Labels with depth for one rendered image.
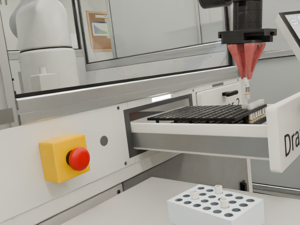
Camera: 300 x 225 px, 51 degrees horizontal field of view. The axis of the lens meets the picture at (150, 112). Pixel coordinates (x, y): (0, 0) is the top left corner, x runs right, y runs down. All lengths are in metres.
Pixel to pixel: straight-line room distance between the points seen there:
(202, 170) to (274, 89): 1.51
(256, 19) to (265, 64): 1.79
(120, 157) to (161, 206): 0.17
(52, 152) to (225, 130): 0.31
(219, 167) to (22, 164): 0.73
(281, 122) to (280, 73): 1.87
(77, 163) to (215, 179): 0.66
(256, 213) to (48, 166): 0.34
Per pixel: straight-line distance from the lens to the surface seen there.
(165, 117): 0.73
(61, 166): 0.56
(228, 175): 1.20
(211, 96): 1.01
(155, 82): 0.80
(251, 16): 0.67
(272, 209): 0.58
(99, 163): 0.68
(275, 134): 0.55
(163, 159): 0.85
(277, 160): 0.56
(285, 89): 2.43
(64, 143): 0.56
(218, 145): 0.61
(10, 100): 0.56
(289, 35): 1.52
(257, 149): 0.58
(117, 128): 0.71
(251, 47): 0.66
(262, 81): 2.47
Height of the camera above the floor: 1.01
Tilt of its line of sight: 7 degrees down
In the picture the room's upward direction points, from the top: 7 degrees counter-clockwise
